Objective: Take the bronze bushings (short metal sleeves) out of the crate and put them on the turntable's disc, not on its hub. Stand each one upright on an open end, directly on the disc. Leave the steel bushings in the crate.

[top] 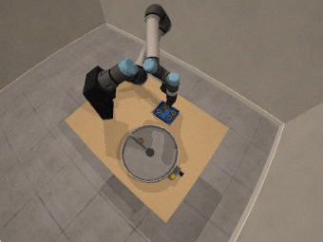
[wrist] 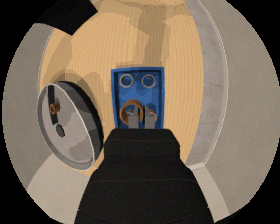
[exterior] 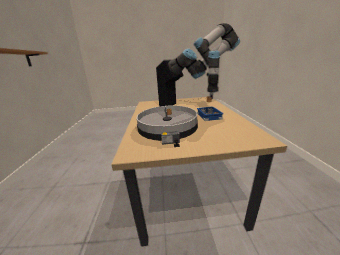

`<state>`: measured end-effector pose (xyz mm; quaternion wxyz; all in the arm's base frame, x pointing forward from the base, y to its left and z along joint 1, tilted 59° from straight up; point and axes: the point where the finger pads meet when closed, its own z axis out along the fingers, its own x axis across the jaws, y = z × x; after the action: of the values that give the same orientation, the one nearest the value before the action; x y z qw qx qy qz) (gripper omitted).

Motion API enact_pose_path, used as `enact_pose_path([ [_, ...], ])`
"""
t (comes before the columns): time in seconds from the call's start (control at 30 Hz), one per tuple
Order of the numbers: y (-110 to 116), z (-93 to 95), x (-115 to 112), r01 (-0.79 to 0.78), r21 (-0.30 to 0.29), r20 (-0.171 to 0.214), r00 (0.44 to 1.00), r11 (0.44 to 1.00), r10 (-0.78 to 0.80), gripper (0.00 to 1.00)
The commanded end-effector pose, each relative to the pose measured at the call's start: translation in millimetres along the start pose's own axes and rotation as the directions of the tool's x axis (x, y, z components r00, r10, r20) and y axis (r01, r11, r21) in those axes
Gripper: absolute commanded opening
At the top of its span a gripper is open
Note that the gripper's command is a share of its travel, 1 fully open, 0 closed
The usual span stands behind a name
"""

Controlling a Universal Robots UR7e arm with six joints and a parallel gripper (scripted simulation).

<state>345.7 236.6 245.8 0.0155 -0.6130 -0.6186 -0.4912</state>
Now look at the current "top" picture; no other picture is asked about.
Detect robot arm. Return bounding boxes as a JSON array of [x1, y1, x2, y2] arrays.
[[98, 4, 180, 93]]

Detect blue rectangular crate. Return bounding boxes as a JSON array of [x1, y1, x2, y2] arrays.
[[153, 101, 180, 126]]

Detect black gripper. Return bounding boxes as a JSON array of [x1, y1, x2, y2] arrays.
[[160, 83, 178, 107]]

